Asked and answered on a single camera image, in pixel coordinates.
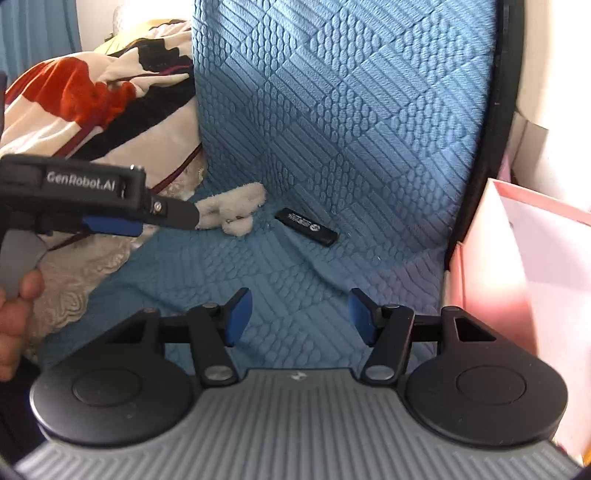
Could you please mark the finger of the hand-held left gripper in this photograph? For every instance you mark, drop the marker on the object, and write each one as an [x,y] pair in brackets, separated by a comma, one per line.
[173,213]

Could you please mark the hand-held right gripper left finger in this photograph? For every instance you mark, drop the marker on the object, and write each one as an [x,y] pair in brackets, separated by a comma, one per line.
[238,318]

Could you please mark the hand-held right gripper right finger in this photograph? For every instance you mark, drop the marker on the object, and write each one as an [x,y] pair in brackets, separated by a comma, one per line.
[362,318]

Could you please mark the white plush toy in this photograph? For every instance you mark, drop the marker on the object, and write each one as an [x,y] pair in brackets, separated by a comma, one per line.
[235,203]

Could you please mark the black rectangular stick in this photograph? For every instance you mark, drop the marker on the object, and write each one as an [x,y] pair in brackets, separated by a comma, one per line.
[307,226]

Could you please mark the pink cardboard box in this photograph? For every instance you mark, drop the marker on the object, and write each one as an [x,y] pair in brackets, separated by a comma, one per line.
[531,286]

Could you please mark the person's left hand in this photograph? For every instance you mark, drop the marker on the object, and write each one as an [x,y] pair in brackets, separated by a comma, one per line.
[21,314]

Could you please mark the red white black striped blanket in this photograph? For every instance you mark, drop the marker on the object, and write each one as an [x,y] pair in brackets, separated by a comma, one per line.
[78,106]

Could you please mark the cream lace bedsheet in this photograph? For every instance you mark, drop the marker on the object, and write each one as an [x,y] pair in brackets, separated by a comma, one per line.
[92,272]

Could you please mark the blue curtain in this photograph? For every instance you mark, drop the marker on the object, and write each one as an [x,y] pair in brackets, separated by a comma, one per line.
[37,32]

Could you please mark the blue textured mat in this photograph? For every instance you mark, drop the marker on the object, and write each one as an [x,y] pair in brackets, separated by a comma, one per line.
[346,115]

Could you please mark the black frame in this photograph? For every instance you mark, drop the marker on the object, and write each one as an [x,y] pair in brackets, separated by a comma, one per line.
[489,138]

